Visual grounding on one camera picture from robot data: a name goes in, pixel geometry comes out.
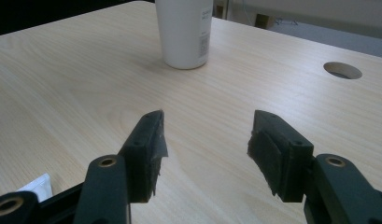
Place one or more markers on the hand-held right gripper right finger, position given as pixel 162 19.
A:
pixel 283 158

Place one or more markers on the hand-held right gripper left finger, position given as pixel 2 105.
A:
pixel 142 155

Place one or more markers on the white cup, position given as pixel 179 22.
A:
pixel 185 32

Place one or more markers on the metal stand foot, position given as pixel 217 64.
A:
pixel 286 21

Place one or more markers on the wooden box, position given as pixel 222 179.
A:
pixel 264 21

